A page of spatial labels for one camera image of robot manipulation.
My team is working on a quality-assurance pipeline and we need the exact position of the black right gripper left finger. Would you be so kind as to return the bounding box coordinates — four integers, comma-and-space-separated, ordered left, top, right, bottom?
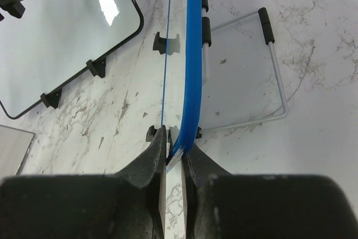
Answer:
113, 125, 167, 238

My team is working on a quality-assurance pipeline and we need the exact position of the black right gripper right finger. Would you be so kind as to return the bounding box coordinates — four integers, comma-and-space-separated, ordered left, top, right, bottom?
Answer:
181, 145, 230, 238

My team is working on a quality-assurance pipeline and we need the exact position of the blue framed small whiteboard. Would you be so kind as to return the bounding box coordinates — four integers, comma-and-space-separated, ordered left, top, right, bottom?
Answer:
162, 0, 202, 171

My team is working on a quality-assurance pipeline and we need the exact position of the black framed large whiteboard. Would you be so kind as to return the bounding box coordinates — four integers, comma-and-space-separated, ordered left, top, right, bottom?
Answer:
1, 0, 144, 119

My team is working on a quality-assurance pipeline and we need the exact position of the black large board foot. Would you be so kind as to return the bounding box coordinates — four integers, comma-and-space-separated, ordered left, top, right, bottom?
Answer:
40, 89, 62, 109
86, 58, 106, 78

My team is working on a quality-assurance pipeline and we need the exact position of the black board foot clip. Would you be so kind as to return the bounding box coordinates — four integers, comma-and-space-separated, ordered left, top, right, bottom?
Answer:
153, 32, 181, 55

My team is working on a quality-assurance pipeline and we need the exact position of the grey metal plate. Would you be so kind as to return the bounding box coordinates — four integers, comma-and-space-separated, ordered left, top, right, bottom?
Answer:
1, 125, 35, 179

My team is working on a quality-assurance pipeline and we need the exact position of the white wire board stand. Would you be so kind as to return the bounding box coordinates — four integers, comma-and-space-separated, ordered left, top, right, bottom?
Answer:
199, 7, 289, 132

